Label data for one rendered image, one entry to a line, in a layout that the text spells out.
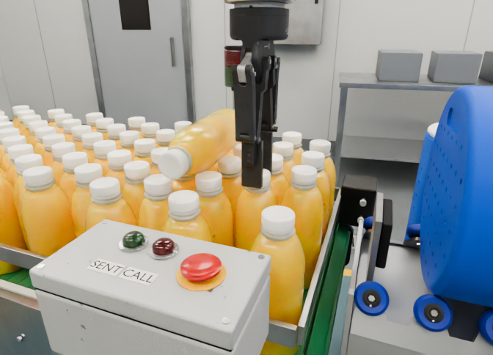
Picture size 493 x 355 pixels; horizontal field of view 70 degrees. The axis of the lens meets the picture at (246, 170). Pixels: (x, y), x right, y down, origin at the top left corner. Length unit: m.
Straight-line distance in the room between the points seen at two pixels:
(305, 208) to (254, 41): 0.25
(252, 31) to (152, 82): 3.90
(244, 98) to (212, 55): 3.62
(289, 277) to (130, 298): 0.19
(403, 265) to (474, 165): 0.29
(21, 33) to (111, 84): 1.29
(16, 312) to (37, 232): 0.15
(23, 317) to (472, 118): 0.70
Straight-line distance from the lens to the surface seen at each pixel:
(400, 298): 0.61
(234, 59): 0.92
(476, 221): 0.43
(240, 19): 0.46
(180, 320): 0.30
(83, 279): 0.35
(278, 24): 0.46
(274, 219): 0.40
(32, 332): 0.73
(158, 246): 0.35
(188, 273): 0.31
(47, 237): 0.63
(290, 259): 0.42
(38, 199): 0.61
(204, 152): 0.50
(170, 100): 4.27
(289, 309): 0.46
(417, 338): 0.56
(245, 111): 0.44
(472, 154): 0.44
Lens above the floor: 1.30
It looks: 22 degrees down
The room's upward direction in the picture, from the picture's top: straight up
